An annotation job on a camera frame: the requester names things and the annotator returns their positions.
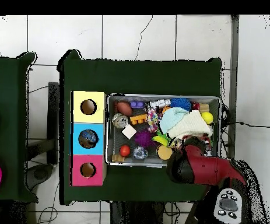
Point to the wooden box with three holes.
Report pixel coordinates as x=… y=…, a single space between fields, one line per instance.
x=78 y=116

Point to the plain wooden cube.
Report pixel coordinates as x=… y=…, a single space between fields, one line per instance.
x=129 y=131

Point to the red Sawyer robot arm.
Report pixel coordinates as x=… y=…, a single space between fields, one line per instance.
x=207 y=168

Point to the purple spiky ball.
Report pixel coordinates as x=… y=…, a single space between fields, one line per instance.
x=143 y=139

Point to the silver toy robot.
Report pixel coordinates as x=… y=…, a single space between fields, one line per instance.
x=160 y=103

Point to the orange plastic building block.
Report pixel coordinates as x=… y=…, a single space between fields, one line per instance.
x=138 y=119

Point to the light blue muslin cloth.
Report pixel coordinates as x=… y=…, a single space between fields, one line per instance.
x=172 y=117

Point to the dark green table cloth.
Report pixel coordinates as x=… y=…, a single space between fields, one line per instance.
x=8 y=93
x=148 y=77

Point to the silver mesh bin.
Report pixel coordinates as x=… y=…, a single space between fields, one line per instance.
x=215 y=105

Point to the cream muslin cloth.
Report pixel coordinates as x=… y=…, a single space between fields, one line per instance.
x=190 y=126

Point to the brown toy football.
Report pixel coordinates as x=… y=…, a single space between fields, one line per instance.
x=124 y=109

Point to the small clear bottle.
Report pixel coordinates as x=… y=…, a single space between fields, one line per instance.
x=140 y=152

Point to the grey metal post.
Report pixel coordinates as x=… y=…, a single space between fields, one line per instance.
x=232 y=93

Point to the crushed drink can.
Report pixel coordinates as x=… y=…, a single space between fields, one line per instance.
x=120 y=120

